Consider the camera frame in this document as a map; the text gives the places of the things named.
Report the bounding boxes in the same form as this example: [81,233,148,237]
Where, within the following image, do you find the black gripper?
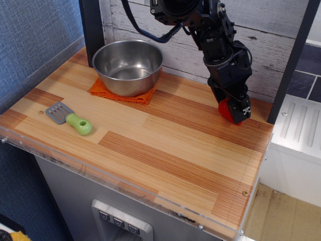
[207,40,252,124]

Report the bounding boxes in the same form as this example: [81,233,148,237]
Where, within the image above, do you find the red toy strawberry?
[218,98,242,126]

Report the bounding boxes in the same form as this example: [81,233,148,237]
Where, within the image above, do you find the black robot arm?
[150,1,252,125]

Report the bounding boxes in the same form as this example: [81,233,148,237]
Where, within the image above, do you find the clear acrylic counter edge guard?
[0,125,274,241]

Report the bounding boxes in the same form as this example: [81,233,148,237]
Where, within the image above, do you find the white toy sink unit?
[259,95,320,206]

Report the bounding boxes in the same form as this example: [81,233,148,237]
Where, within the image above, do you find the stainless steel bowl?
[92,40,164,97]

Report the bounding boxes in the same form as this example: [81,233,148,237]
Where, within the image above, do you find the orange folded cloth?
[89,78,156,105]

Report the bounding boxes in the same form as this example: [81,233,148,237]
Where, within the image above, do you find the grey dispenser button panel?
[91,199,154,240]

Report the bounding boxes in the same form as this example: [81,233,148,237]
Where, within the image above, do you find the grey green toy spatula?
[45,102,92,136]

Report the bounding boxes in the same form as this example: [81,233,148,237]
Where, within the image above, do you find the silver toy fridge cabinet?
[36,157,217,240]

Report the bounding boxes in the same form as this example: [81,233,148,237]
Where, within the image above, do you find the yellow object bottom left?
[9,232,31,241]

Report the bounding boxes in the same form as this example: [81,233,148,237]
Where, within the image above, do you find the dark right shelf post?
[267,0,320,124]

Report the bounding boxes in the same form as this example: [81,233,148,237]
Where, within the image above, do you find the dark shelf post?
[267,0,320,124]
[78,0,105,67]

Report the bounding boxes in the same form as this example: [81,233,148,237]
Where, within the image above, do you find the black braided cable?
[121,0,184,44]

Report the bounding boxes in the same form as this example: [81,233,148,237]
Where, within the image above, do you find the dark left shelf post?
[78,0,105,67]

